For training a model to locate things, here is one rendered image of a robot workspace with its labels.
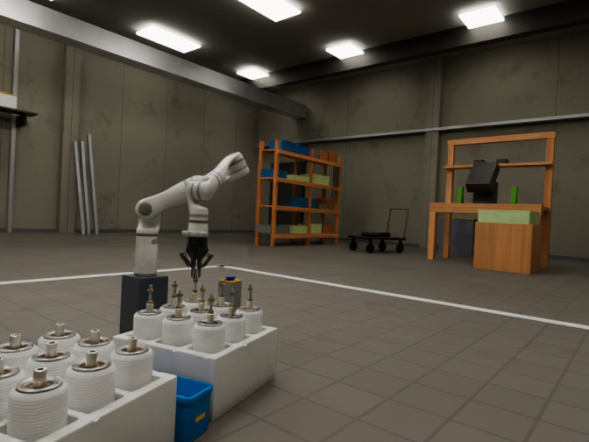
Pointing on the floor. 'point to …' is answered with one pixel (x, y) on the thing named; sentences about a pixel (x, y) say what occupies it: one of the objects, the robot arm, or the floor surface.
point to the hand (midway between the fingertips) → (195, 274)
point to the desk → (459, 236)
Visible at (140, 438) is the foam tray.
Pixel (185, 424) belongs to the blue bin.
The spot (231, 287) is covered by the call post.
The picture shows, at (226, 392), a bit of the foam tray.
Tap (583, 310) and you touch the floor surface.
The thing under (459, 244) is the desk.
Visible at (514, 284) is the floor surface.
